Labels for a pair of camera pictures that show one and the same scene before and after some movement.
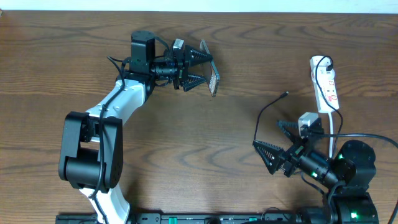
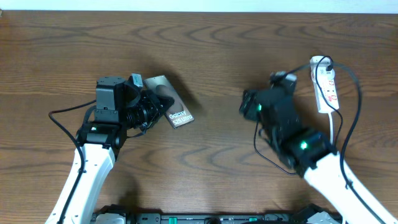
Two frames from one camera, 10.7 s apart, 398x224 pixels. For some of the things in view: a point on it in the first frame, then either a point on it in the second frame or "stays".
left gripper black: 182,70 to 157,110
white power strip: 323,73 stays
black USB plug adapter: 329,67 stays
